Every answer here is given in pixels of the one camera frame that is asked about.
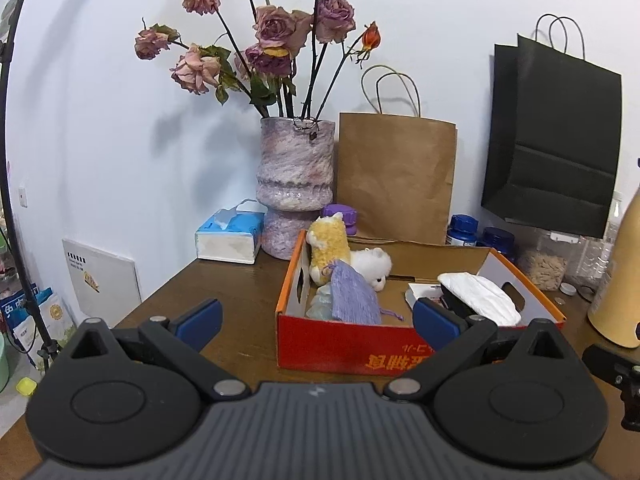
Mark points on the clear seed container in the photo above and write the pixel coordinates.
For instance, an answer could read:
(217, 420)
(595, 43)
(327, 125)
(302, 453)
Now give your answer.
(542, 262)

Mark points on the black paper bag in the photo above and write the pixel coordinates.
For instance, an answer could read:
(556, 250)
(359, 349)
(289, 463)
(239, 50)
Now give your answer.
(555, 125)

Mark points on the white flat packet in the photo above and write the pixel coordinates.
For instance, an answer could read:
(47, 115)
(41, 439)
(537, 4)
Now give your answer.
(422, 291)

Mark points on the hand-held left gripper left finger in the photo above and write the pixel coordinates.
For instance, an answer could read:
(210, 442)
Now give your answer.
(200, 320)

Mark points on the pink marbled vase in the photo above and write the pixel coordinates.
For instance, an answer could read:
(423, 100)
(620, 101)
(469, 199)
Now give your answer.
(295, 170)

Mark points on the white plush toy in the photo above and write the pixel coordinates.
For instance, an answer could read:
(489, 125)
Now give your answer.
(372, 262)

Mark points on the white green printed bag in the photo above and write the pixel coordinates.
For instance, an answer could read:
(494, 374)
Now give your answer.
(52, 312)

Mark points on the cream thermos jug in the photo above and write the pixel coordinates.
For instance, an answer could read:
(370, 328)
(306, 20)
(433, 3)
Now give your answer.
(620, 285)

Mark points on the white bottle cap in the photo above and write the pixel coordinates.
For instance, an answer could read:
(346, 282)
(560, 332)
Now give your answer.
(567, 288)

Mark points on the clear plastic bottle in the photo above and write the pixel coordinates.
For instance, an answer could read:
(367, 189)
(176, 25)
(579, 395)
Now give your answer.
(597, 255)

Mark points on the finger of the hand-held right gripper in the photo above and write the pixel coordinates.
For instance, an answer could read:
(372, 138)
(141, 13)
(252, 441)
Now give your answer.
(602, 362)

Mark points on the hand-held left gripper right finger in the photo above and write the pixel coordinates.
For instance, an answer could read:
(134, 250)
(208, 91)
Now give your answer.
(435, 322)

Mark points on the green container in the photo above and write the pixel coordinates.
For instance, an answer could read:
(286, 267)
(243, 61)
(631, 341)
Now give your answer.
(3, 360)

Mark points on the dried rose bouquet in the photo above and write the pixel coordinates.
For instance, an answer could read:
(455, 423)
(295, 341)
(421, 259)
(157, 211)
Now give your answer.
(275, 25)

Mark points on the wall socket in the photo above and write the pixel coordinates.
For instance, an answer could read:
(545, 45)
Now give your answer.
(22, 196)

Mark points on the blue cap bottle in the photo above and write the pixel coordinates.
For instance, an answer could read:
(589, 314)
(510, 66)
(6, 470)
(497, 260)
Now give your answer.
(497, 240)
(462, 227)

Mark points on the purple cap bottle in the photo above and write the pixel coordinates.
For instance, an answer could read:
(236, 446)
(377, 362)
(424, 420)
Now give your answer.
(342, 212)

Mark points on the black light stand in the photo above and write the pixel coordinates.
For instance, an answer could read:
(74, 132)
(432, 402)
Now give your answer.
(48, 347)

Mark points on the brown paper bag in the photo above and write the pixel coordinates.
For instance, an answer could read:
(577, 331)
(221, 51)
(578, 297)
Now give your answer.
(395, 175)

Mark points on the small yellow object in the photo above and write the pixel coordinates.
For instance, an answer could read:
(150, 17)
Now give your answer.
(26, 386)

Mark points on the translucent plastic wrapped item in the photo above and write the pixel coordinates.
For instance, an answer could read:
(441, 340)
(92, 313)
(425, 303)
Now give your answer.
(320, 307)

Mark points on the white wall panel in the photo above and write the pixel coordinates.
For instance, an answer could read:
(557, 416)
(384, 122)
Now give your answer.
(100, 280)

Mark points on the white cloth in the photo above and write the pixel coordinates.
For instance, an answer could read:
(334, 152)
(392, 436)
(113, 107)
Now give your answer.
(480, 295)

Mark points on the yellow alpaca plush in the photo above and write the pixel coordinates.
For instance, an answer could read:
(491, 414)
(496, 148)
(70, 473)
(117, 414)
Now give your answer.
(327, 250)

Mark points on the blue white tissue box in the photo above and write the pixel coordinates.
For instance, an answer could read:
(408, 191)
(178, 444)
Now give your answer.
(225, 245)

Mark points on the red cardboard box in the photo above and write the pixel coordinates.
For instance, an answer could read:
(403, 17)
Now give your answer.
(340, 345)

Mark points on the blue white bag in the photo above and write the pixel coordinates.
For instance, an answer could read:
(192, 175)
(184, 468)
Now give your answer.
(15, 310)

